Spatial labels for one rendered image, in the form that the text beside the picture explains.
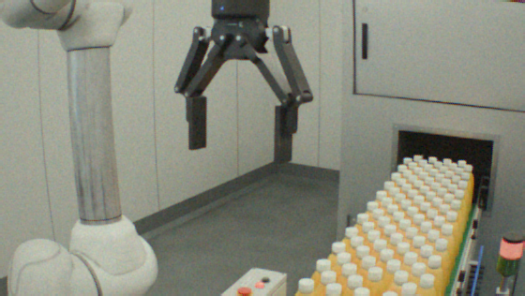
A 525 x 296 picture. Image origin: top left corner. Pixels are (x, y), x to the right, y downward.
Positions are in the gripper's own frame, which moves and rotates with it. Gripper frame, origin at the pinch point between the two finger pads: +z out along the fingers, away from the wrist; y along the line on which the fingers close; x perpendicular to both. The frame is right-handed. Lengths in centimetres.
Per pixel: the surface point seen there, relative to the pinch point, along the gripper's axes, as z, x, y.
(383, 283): 49, -75, 7
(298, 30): -25, -443, 257
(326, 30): -25, -444, 225
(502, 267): 39, -77, -26
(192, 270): 144, -222, 204
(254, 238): 139, -296, 203
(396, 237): 44, -98, 13
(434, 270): 48, -88, -4
